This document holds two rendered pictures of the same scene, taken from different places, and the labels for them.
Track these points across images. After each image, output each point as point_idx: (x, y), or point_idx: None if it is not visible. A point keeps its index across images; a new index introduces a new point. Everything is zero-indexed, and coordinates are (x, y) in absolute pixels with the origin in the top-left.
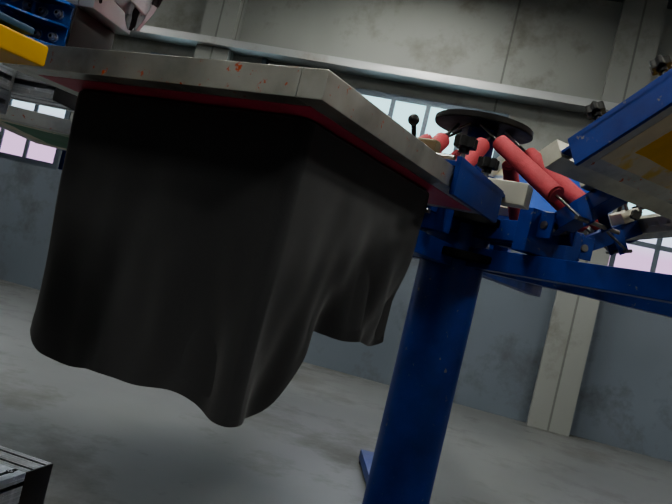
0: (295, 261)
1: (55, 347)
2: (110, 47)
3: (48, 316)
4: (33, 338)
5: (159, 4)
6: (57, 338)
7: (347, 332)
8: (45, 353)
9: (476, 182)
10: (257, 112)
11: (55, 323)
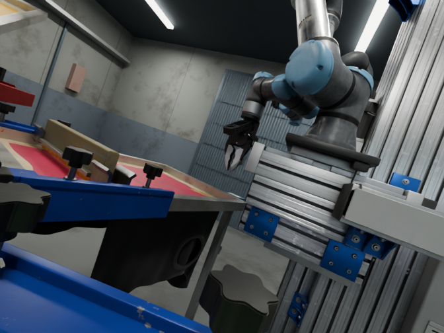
0: None
1: (176, 283)
2: (251, 183)
3: (184, 276)
4: (184, 287)
5: (224, 152)
6: (177, 280)
7: (86, 224)
8: (178, 287)
9: None
10: None
11: (180, 276)
